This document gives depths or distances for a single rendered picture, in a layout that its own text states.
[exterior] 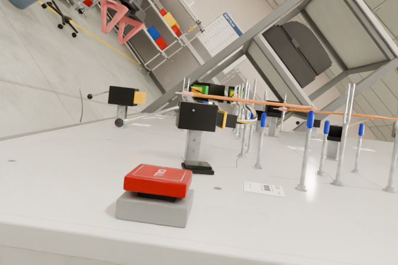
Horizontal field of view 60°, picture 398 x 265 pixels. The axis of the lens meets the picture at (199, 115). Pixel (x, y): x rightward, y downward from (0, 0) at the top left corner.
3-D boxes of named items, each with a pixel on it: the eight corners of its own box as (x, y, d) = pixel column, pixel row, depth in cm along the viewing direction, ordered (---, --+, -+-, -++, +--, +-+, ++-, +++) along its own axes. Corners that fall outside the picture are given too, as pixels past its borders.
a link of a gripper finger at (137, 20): (134, 50, 92) (148, 18, 92) (124, 43, 85) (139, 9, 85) (112, 41, 93) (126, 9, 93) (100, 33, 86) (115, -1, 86)
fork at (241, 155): (237, 157, 60) (247, 77, 60) (235, 155, 62) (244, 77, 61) (248, 158, 61) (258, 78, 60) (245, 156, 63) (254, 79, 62)
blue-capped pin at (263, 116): (251, 166, 54) (257, 111, 53) (260, 167, 54) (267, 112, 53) (254, 168, 52) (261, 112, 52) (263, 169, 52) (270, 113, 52)
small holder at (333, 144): (343, 157, 76) (347, 125, 76) (343, 162, 68) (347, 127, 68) (321, 153, 78) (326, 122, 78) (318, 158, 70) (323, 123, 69)
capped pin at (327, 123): (324, 176, 52) (331, 120, 52) (314, 174, 53) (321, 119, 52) (326, 175, 54) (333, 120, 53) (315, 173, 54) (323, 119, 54)
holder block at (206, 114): (175, 125, 54) (177, 100, 54) (209, 128, 55) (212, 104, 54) (177, 128, 50) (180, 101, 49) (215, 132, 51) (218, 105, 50)
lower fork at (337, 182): (346, 187, 47) (360, 83, 46) (332, 185, 47) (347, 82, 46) (340, 184, 49) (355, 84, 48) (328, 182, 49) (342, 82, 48)
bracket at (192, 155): (181, 157, 55) (185, 126, 54) (196, 158, 55) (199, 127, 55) (185, 163, 50) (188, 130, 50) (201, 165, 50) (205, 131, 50)
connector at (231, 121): (201, 122, 54) (204, 109, 54) (230, 126, 55) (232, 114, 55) (206, 124, 51) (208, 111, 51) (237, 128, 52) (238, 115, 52)
